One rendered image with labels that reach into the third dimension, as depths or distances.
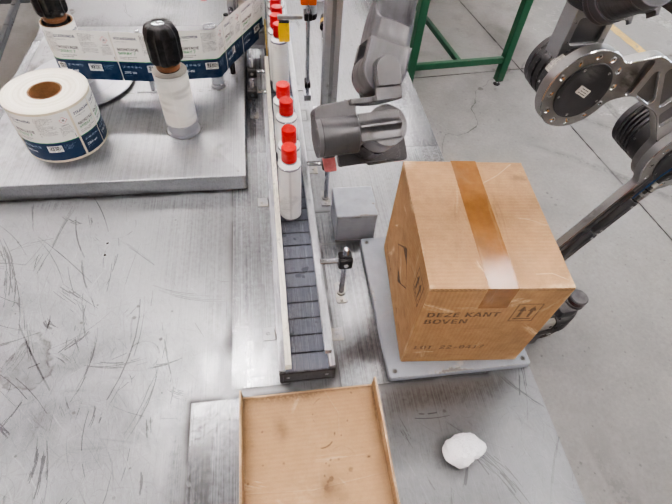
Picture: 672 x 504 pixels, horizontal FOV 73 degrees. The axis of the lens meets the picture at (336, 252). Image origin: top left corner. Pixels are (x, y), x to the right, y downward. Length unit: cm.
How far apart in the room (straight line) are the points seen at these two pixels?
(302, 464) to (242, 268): 45
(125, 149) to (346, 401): 88
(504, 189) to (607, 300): 157
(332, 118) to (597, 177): 252
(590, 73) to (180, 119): 100
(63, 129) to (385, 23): 90
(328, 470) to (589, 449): 132
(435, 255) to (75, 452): 71
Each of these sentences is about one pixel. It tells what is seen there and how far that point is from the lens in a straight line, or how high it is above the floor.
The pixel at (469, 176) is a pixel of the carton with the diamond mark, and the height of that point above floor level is 112.
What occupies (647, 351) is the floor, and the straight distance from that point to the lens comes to 238.
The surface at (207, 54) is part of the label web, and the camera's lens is 148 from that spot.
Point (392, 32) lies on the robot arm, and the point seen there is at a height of 142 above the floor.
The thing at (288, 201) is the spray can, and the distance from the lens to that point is 105.
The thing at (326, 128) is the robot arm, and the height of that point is 133.
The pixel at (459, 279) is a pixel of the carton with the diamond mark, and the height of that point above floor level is 112.
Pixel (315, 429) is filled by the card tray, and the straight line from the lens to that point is 91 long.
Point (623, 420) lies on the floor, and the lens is 216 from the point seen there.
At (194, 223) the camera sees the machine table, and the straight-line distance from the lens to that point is 119.
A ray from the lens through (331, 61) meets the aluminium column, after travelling 140.
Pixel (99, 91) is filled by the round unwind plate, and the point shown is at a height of 89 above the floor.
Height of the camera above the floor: 170
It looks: 52 degrees down
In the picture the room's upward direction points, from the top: 6 degrees clockwise
